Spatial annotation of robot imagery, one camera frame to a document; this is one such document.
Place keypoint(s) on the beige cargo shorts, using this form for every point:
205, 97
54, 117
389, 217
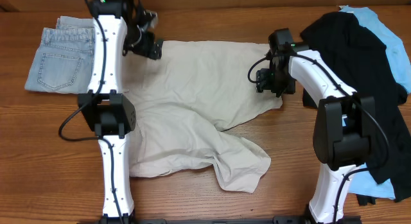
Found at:
185, 104

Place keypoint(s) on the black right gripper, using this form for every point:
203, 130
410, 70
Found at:
262, 81

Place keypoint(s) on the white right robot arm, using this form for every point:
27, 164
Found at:
344, 131

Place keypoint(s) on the folded light blue jeans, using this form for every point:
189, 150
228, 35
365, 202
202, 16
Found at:
63, 61

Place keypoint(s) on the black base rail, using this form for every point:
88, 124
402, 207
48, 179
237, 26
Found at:
224, 221

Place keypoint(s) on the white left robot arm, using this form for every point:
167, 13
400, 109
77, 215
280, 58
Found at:
120, 27

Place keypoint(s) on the light blue t-shirt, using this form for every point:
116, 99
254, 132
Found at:
363, 184

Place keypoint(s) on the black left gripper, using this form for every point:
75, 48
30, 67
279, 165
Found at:
151, 49

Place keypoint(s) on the black shirt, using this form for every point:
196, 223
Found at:
358, 57

